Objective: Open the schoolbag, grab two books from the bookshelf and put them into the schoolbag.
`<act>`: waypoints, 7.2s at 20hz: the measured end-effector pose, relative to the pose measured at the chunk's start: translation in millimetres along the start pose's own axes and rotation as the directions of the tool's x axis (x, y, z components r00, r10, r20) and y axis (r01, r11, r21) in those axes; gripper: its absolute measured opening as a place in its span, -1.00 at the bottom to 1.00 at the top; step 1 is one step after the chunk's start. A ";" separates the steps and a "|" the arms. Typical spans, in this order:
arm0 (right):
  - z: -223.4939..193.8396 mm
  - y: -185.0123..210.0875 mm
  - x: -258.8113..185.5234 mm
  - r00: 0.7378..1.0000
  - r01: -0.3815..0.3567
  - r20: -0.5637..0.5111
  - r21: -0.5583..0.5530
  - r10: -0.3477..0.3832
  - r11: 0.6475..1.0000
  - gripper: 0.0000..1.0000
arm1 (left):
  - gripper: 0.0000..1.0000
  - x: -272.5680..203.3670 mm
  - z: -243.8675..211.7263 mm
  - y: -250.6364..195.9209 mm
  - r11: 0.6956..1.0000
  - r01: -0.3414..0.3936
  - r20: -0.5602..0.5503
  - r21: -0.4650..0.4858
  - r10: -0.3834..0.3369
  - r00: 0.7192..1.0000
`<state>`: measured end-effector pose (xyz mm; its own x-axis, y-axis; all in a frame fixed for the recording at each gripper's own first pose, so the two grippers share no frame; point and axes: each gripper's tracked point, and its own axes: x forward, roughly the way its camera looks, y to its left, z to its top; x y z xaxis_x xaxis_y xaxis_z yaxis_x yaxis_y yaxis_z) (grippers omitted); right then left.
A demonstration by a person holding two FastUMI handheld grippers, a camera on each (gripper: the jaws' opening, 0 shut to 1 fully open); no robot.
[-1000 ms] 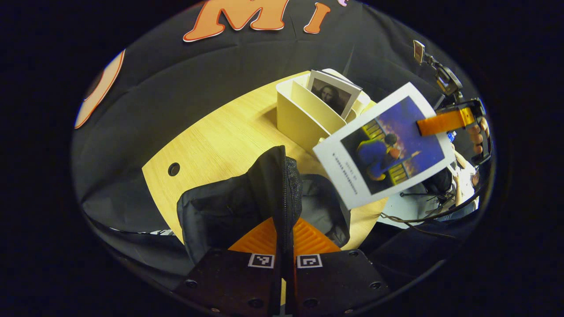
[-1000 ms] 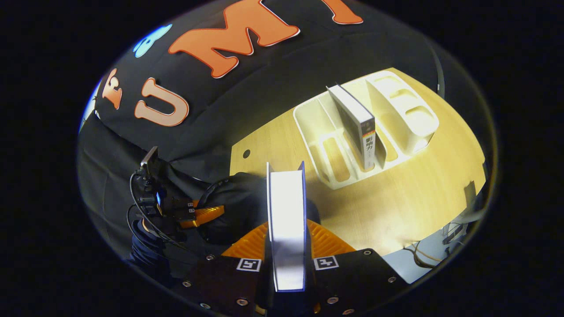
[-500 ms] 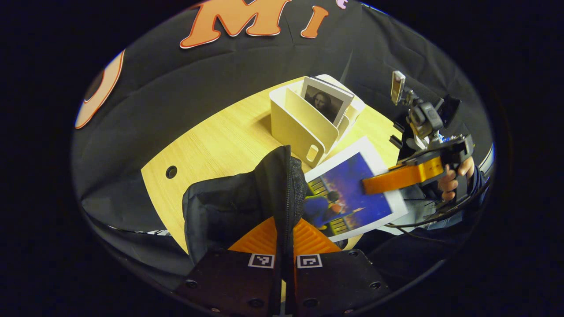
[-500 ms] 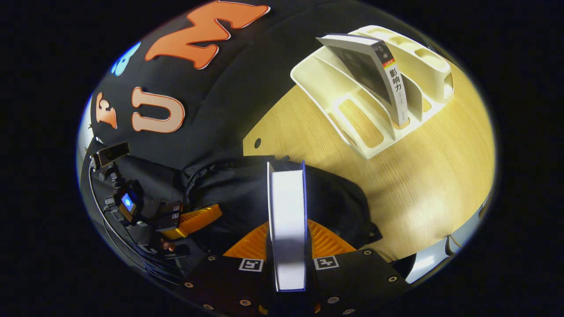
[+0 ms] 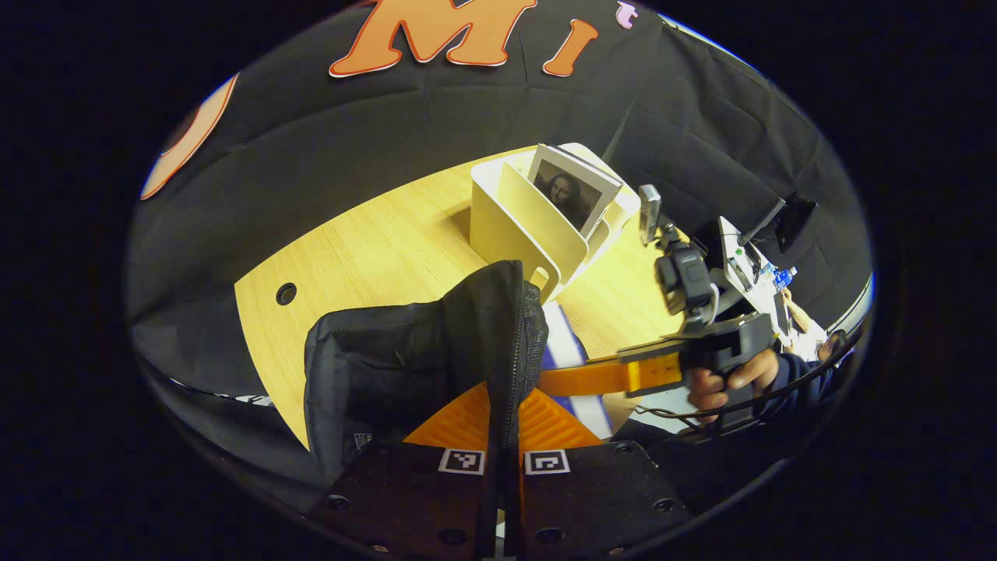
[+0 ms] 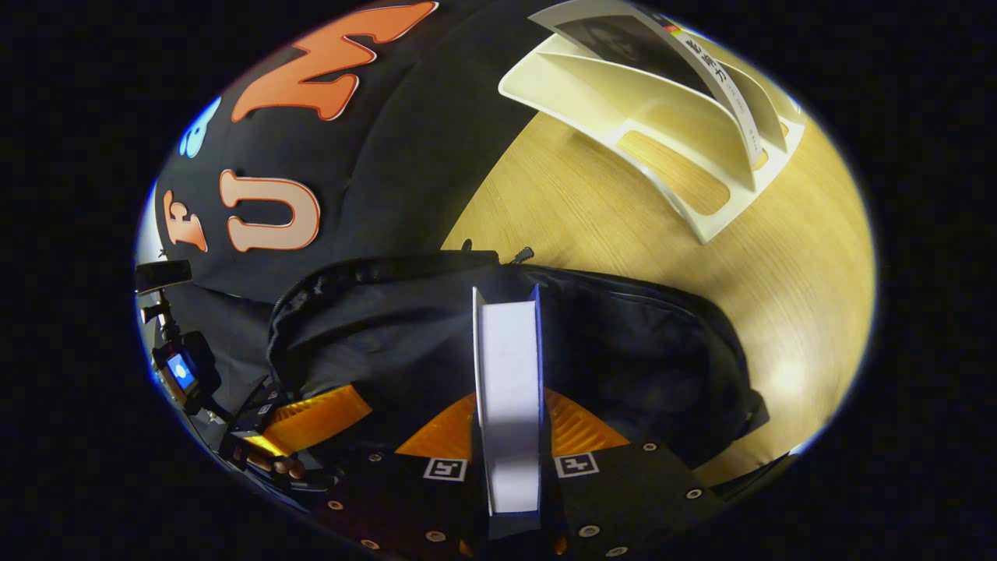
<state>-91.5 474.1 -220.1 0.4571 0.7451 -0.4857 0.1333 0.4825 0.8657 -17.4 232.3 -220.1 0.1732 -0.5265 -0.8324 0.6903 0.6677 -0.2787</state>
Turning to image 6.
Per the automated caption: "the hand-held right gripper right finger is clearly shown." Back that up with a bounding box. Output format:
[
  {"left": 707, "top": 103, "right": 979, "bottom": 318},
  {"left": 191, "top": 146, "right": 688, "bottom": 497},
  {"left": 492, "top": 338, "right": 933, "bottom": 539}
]
[{"left": 541, "top": 386, "right": 727, "bottom": 560}]

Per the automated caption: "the white bookshelf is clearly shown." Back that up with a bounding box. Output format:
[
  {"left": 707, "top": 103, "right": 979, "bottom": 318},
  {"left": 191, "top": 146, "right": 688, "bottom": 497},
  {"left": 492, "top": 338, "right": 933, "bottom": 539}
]
[{"left": 498, "top": 35, "right": 807, "bottom": 245}]

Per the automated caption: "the black schoolbag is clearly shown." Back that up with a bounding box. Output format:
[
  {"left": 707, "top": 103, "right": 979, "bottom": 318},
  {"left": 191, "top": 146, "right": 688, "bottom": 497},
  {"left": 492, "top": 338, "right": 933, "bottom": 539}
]
[{"left": 267, "top": 249, "right": 770, "bottom": 488}]

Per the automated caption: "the grey portrait cover book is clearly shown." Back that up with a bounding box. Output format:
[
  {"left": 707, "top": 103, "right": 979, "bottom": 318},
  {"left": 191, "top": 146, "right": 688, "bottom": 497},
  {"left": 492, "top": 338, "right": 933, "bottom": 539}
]
[{"left": 530, "top": 0, "right": 789, "bottom": 170}]

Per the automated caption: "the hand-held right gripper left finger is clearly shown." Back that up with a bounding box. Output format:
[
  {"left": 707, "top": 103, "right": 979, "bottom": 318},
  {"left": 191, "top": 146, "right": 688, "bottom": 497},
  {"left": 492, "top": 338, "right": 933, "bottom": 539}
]
[{"left": 306, "top": 392, "right": 490, "bottom": 560}]

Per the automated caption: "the blue book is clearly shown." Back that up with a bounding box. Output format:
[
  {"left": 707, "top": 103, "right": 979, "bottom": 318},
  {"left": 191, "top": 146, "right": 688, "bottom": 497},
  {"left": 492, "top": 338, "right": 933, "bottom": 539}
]
[{"left": 471, "top": 284, "right": 544, "bottom": 540}]

